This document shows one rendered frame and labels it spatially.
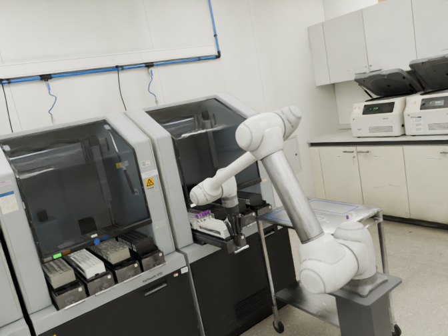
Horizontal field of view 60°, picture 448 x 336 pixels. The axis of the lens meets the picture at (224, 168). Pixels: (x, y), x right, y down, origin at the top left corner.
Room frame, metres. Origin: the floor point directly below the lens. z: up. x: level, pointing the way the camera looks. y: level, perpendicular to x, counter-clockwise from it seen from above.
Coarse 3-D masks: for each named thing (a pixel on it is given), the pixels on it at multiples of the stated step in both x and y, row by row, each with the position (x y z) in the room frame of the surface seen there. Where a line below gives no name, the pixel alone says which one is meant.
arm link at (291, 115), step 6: (288, 108) 1.64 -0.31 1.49; (294, 108) 1.65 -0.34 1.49; (282, 114) 1.64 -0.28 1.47; (288, 114) 1.62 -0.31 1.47; (294, 114) 1.62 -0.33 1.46; (300, 114) 1.65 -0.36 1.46; (282, 120) 1.61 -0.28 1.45; (288, 120) 1.63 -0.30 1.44; (294, 120) 1.62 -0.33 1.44; (300, 120) 1.64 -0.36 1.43; (288, 126) 1.62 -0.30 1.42; (294, 126) 1.64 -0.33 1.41; (288, 132) 1.63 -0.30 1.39
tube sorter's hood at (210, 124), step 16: (160, 112) 2.63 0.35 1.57; (176, 112) 2.65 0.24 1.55; (192, 112) 2.68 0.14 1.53; (208, 112) 2.70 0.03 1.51; (224, 112) 2.73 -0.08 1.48; (176, 128) 2.44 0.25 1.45; (192, 128) 2.46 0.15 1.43; (208, 128) 2.48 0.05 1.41; (224, 128) 2.52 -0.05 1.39; (176, 144) 2.31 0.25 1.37; (192, 144) 2.38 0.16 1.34; (208, 144) 2.44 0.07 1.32; (224, 144) 2.51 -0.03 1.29; (192, 160) 2.36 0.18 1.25; (208, 160) 2.43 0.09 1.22; (224, 160) 2.50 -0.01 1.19; (192, 176) 2.35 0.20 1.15; (208, 176) 2.41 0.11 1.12; (240, 176) 2.56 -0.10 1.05; (256, 176) 2.63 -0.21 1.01
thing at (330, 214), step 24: (264, 216) 2.32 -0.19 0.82; (336, 216) 2.08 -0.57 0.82; (360, 216) 2.01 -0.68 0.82; (264, 240) 2.33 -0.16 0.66; (384, 240) 2.07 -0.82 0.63; (264, 264) 2.34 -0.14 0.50; (384, 264) 2.07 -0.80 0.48; (288, 288) 2.38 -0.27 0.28; (312, 312) 2.06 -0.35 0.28; (336, 312) 2.01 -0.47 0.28
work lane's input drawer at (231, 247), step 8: (192, 232) 2.34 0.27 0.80; (200, 232) 2.28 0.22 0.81; (200, 240) 2.27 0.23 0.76; (208, 240) 2.20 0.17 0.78; (216, 240) 2.12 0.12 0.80; (224, 240) 2.07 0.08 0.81; (232, 240) 2.06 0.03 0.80; (240, 240) 2.10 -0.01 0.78; (224, 248) 2.07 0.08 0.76; (232, 248) 2.06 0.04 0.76; (240, 248) 2.05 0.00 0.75
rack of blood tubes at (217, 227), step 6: (204, 222) 2.30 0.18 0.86; (210, 222) 2.28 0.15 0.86; (216, 222) 2.25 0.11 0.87; (222, 222) 2.23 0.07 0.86; (198, 228) 2.31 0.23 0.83; (204, 228) 2.29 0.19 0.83; (210, 228) 2.19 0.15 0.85; (216, 228) 2.14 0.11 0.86; (222, 228) 2.12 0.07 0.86; (216, 234) 2.15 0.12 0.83; (222, 234) 2.09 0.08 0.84; (228, 234) 2.10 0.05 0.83
